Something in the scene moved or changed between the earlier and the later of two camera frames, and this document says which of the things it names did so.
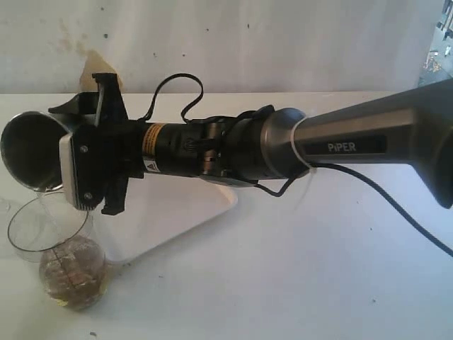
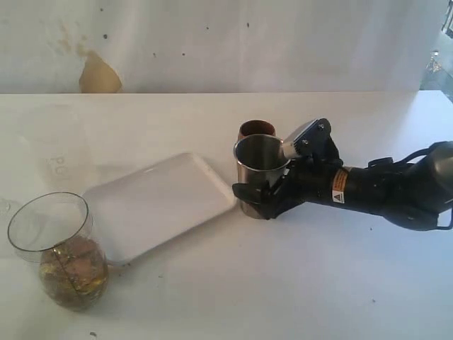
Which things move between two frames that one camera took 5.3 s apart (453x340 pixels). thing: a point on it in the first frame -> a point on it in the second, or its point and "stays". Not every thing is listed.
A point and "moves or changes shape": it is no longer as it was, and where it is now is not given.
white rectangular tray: [159, 207] stays
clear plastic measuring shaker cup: [68, 245] stays
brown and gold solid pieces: [73, 273] stays
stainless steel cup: [31, 147] moves or changes shape
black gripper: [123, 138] -> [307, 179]
